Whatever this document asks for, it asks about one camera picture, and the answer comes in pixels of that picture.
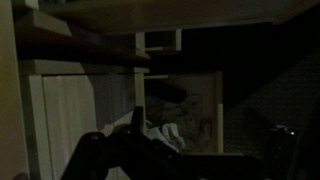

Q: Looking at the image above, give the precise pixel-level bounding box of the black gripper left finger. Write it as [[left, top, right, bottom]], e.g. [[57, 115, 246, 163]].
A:
[[130, 106, 144, 133]]

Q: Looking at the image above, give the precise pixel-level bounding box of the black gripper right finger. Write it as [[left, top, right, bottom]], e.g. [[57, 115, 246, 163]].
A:
[[244, 107, 276, 154]]

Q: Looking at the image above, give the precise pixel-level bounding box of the wooden bottom left drawer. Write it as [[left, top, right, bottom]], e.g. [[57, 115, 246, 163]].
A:
[[145, 73, 221, 154]]

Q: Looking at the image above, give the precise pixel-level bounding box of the wooden drawer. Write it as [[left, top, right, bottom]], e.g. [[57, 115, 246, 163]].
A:
[[18, 60, 149, 180], [145, 73, 221, 154], [135, 29, 182, 53]]

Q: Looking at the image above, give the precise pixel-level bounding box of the wooden top left drawer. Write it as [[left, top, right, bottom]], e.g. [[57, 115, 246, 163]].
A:
[[18, 60, 149, 180]]

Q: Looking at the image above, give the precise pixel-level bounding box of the wooden bottom right drawer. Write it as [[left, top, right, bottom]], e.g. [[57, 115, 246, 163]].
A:
[[135, 29, 182, 53]]

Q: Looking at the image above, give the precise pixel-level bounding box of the grey patterned cloth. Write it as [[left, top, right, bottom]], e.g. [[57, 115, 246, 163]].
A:
[[146, 94, 213, 153]]

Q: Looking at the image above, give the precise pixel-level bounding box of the wooden bed frame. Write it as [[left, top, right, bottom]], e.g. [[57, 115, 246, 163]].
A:
[[0, 0, 320, 180]]

